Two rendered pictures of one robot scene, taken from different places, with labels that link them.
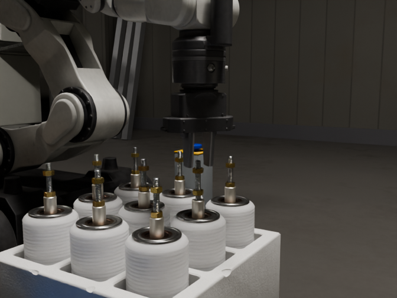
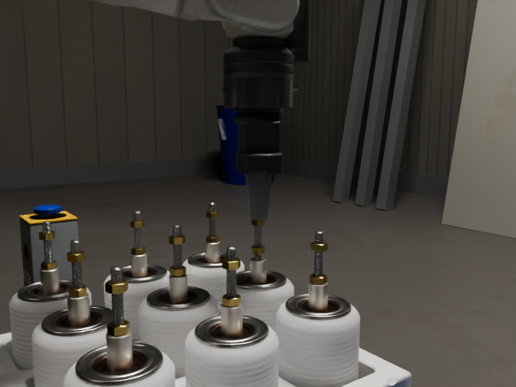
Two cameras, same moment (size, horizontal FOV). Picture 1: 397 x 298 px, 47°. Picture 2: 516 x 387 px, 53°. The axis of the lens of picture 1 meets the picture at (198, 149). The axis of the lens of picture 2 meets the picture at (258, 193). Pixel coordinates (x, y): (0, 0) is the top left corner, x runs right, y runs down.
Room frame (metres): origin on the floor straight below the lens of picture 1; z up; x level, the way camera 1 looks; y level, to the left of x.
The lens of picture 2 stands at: (0.50, 0.62, 0.47)
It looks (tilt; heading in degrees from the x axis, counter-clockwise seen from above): 9 degrees down; 292
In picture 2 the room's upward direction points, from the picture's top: straight up
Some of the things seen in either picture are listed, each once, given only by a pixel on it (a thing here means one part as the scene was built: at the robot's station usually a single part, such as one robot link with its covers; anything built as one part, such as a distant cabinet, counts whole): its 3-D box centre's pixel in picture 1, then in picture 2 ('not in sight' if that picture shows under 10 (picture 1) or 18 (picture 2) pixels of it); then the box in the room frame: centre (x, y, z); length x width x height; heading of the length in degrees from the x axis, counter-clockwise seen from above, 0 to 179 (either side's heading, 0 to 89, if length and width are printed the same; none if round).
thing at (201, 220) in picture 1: (198, 216); (258, 280); (0.76, 0.00, 0.25); 0.08 x 0.08 x 0.01
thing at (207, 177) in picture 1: (193, 213); (54, 314); (1.11, 0.01, 0.16); 0.07 x 0.07 x 0.31; 58
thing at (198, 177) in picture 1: (198, 182); (258, 236); (0.76, 0.00, 0.31); 0.01 x 0.01 x 0.08
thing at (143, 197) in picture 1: (144, 199); (178, 288); (0.82, 0.10, 0.26); 0.02 x 0.02 x 0.03
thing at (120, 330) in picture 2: (49, 193); (118, 327); (0.78, 0.26, 0.29); 0.02 x 0.02 x 0.01; 15
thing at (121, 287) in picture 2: (48, 172); (117, 286); (0.78, 0.26, 0.32); 0.02 x 0.02 x 0.01; 15
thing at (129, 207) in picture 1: (144, 206); (178, 298); (0.82, 0.10, 0.25); 0.08 x 0.08 x 0.01
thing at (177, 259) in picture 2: (143, 178); (177, 256); (0.82, 0.10, 0.30); 0.01 x 0.01 x 0.08
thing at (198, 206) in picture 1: (198, 209); (258, 271); (0.76, 0.00, 0.26); 0.02 x 0.02 x 0.03
